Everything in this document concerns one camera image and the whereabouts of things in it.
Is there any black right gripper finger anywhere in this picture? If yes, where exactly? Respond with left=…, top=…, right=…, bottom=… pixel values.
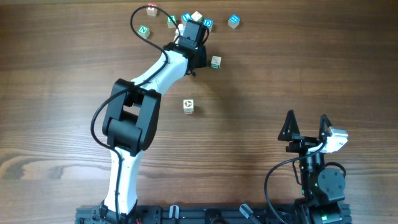
left=318, top=114, right=332, bottom=140
left=277, top=110, right=300, bottom=141

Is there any green sided wooden block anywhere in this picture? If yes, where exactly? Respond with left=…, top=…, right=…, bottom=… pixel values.
left=210, top=55, right=221, bottom=70

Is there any red picture wooden block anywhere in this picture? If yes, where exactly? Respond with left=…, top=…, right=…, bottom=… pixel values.
left=183, top=100, right=194, bottom=114

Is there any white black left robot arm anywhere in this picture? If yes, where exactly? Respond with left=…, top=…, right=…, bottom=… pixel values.
left=99, top=21, right=210, bottom=223

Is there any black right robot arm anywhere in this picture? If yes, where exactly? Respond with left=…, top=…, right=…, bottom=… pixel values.
left=278, top=110, right=348, bottom=223

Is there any blue sided white block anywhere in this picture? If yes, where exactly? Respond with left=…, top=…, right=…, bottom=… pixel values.
left=175, top=24, right=185, bottom=37

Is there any blue D wooden block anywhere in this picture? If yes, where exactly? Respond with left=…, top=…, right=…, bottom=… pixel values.
left=203, top=18, right=213, bottom=32

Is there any plain top wooden block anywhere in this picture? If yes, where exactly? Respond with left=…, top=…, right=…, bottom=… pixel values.
left=191, top=11, right=203, bottom=23

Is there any green Z wooden block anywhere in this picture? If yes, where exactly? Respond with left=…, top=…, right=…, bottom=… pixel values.
left=167, top=15, right=177, bottom=28

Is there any blue L wooden block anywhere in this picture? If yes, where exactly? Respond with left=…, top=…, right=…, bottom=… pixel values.
left=181, top=12, right=192, bottom=26

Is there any blue lone wooden block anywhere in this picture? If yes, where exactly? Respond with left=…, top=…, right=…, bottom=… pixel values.
left=228, top=14, right=240, bottom=29

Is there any green N wooden block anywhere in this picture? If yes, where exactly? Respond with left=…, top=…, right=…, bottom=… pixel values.
left=137, top=25, right=150, bottom=39

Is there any red Y wooden block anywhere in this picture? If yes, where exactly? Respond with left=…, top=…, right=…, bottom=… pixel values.
left=146, top=3, right=158, bottom=17

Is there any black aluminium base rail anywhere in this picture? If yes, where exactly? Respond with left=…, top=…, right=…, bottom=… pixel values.
left=75, top=203, right=353, bottom=224

